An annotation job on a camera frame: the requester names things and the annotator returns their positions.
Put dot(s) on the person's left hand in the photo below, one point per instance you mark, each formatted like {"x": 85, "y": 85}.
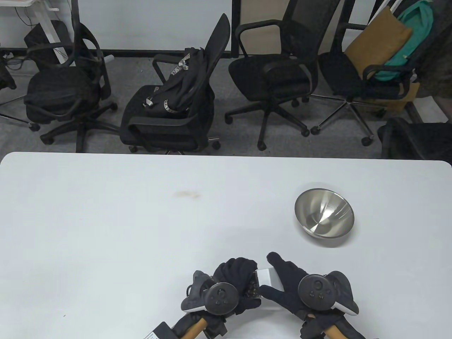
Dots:
{"x": 235, "y": 272}

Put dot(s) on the person's right hand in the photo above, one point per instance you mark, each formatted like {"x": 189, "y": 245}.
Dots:
{"x": 287, "y": 282}

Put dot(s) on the white square jar lid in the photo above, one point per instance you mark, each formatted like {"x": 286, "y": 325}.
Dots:
{"x": 270, "y": 279}

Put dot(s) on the clear square coffee jar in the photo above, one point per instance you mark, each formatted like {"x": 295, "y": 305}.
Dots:
{"x": 254, "y": 287}

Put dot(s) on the black hand controller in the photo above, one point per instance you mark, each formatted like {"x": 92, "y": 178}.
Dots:
{"x": 220, "y": 298}
{"x": 317, "y": 291}

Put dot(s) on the steel mixing bowl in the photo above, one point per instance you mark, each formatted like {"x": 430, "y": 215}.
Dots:
{"x": 323, "y": 212}

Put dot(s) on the person's left forearm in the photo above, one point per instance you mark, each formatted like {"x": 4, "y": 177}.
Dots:
{"x": 197, "y": 326}

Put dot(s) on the person's right forearm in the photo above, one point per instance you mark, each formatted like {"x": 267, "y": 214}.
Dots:
{"x": 333, "y": 330}

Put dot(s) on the black solid back office chair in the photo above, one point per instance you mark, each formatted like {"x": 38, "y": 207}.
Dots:
{"x": 166, "y": 130}

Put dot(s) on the black backpack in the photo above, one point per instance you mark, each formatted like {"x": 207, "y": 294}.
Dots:
{"x": 183, "y": 88}

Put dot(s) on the black high back office chair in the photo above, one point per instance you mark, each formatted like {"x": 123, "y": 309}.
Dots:
{"x": 268, "y": 77}

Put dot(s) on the black chrome base office chair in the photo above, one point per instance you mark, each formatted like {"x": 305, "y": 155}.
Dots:
{"x": 342, "y": 74}

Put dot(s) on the white flat panel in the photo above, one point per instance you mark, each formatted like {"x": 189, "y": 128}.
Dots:
{"x": 429, "y": 109}

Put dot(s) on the cardboard box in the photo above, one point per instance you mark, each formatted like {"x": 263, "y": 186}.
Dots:
{"x": 411, "y": 93}

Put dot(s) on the black mesh office chair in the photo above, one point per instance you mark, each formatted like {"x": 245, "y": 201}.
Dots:
{"x": 60, "y": 88}

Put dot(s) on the brown cushion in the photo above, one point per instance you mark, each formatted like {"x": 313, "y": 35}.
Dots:
{"x": 378, "y": 39}

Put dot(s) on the black framed white partition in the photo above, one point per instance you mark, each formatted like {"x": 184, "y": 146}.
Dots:
{"x": 148, "y": 24}

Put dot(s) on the teal bag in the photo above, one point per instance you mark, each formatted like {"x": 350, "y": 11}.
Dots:
{"x": 416, "y": 21}

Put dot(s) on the white metal rack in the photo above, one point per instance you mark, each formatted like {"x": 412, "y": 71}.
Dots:
{"x": 394, "y": 3}

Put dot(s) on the black computer tower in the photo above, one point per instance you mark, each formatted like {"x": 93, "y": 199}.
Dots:
{"x": 35, "y": 35}

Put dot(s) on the white desk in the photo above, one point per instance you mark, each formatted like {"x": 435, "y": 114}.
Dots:
{"x": 43, "y": 21}

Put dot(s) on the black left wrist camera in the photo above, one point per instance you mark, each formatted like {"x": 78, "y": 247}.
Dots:
{"x": 159, "y": 332}

